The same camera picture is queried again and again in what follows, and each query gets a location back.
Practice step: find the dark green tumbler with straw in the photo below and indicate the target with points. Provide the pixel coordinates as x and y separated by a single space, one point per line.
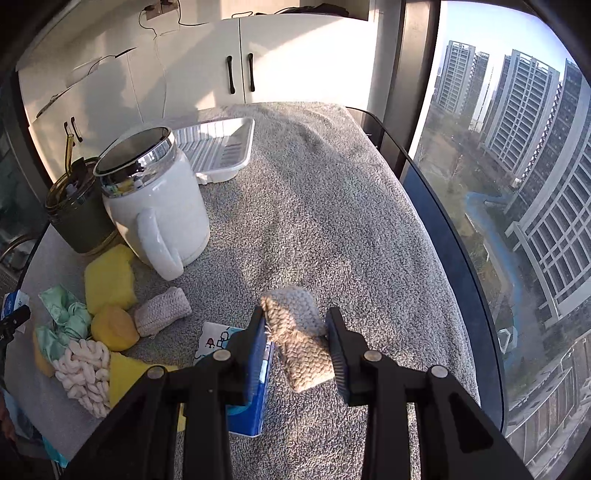
75 207

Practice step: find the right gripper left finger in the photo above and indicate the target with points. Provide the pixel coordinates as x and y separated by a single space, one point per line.
229 367

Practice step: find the orange yellow sponge piece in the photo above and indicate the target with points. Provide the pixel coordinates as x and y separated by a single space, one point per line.
42 364

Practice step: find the yellow rectangular sponge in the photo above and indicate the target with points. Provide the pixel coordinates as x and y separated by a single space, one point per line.
109 280

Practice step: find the mint green satin scrunchie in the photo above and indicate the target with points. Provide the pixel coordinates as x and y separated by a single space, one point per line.
70 320

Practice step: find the blue white tissue pack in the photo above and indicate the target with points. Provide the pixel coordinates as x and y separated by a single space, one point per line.
244 419

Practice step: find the beige knitted cloth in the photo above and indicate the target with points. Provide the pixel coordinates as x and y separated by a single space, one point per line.
295 326

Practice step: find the cream chunky knit scrunchie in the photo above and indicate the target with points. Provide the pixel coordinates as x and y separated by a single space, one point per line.
83 371

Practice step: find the round yellow sponge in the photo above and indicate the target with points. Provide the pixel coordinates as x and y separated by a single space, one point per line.
115 328

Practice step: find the grey knitted cloth roll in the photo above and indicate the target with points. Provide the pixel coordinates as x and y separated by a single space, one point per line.
161 311

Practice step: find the white jar chrome lid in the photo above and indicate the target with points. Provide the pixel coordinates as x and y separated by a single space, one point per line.
153 198

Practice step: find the white plastic tray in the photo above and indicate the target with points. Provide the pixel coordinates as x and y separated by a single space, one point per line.
217 150

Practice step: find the grey terry towel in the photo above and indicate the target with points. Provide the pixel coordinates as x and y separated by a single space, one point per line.
319 208

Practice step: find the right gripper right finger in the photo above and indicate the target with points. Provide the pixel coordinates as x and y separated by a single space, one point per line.
363 376

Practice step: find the white cabinet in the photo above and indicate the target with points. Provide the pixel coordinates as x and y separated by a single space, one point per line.
118 65

